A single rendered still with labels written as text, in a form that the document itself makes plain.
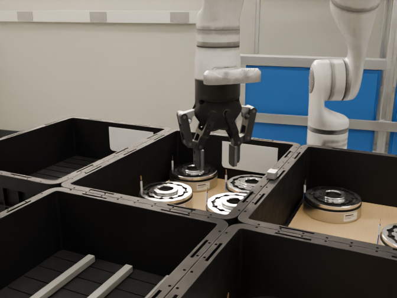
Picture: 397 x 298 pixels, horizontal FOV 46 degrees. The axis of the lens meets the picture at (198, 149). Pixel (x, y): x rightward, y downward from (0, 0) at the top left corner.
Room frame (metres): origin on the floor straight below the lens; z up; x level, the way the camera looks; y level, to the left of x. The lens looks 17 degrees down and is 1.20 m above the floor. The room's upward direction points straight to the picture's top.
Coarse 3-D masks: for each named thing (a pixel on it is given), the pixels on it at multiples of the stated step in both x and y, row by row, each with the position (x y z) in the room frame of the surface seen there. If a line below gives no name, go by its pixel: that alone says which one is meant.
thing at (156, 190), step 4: (160, 184) 0.85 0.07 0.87; (164, 184) 0.85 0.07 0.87; (168, 184) 0.85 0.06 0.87; (172, 184) 0.85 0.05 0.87; (156, 188) 0.83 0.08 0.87; (160, 188) 0.84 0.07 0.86; (164, 188) 0.85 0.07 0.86; (168, 188) 0.85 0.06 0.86; (172, 188) 0.84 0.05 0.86; (176, 188) 0.83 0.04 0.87; (156, 192) 0.81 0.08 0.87; (160, 192) 0.81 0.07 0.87; (164, 192) 0.81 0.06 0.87; (168, 192) 0.81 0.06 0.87; (172, 192) 0.81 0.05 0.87; (176, 192) 0.82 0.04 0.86
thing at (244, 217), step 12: (300, 156) 0.84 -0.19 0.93; (372, 156) 0.85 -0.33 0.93; (384, 156) 0.84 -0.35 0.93; (396, 156) 0.84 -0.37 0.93; (288, 168) 0.77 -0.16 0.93; (276, 180) 0.71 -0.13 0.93; (264, 192) 0.66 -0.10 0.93; (252, 204) 0.61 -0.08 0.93; (240, 216) 0.57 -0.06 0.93; (276, 228) 0.54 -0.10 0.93; (288, 228) 0.54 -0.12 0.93; (336, 240) 0.51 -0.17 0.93; (348, 240) 0.51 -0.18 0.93; (396, 252) 0.48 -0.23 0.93
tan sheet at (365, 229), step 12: (372, 204) 0.84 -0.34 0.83; (300, 216) 0.78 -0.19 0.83; (360, 216) 0.78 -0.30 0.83; (372, 216) 0.78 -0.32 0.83; (384, 216) 0.78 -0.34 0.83; (396, 216) 0.78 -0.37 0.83; (300, 228) 0.74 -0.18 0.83; (312, 228) 0.74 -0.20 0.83; (324, 228) 0.74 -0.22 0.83; (336, 228) 0.74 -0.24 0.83; (348, 228) 0.74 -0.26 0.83; (360, 228) 0.74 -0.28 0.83; (372, 228) 0.74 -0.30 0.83; (360, 240) 0.69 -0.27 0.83; (372, 240) 0.69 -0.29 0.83
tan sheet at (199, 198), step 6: (168, 180) 0.97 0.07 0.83; (222, 180) 0.97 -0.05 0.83; (216, 186) 0.93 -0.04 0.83; (222, 186) 0.93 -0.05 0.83; (198, 192) 0.90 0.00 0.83; (204, 192) 0.90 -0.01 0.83; (210, 192) 0.90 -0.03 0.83; (216, 192) 0.90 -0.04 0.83; (222, 192) 0.90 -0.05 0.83; (198, 198) 0.87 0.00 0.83; (204, 198) 0.87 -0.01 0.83; (198, 204) 0.84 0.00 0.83; (204, 204) 0.84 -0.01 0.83
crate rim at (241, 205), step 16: (144, 144) 0.91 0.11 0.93; (272, 144) 0.93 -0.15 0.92; (288, 144) 0.92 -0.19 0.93; (112, 160) 0.81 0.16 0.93; (80, 176) 0.73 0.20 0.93; (96, 192) 0.66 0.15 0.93; (256, 192) 0.66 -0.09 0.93; (176, 208) 0.60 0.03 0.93; (192, 208) 0.60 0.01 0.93; (240, 208) 0.60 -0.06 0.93
